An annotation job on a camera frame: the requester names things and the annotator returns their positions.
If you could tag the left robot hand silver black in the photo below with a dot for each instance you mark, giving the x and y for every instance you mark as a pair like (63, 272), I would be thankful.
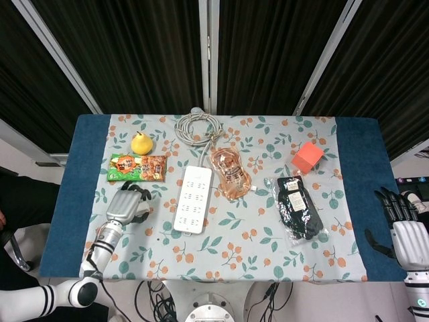
(122, 208)

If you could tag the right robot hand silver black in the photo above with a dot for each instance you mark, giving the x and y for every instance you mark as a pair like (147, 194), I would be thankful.
(414, 245)

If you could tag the white power adapter cube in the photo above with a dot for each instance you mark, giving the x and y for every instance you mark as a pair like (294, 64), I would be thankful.
(143, 208)

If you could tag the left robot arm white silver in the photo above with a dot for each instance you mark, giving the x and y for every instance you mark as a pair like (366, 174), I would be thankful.
(104, 248)

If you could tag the grey round robot base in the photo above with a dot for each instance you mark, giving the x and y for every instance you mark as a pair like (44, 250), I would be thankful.
(209, 312)

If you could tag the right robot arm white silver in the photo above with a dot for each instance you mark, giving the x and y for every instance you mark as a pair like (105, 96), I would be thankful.
(419, 295)

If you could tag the white power strip with cable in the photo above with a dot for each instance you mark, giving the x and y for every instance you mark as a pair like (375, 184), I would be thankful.
(192, 201)

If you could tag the green orange snack packet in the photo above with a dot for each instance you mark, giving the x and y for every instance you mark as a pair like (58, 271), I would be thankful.
(137, 167)

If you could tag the blue table cover cloth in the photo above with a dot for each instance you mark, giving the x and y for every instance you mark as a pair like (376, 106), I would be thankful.
(83, 161)

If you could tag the yellow pear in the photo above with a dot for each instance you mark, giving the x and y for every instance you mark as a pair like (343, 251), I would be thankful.
(142, 145)

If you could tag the orange drink pouch with spout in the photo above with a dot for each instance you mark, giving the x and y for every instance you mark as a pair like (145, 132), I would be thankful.
(231, 174)

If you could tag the chrome chair leg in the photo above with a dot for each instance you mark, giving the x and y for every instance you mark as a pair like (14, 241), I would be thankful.
(23, 265)

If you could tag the floral leaf print tablecloth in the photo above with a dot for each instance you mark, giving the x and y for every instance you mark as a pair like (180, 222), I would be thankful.
(234, 248)

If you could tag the black gloves in plastic bag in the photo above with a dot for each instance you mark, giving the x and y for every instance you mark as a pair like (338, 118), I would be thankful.
(296, 208)

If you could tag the orange red cube box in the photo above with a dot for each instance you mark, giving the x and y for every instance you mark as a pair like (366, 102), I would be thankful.
(306, 157)

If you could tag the black pleated curtain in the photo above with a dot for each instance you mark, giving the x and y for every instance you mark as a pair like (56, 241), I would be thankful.
(134, 50)
(275, 50)
(385, 67)
(27, 84)

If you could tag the white metal frame post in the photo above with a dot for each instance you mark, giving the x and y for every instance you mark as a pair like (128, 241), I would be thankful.
(208, 50)
(57, 53)
(326, 53)

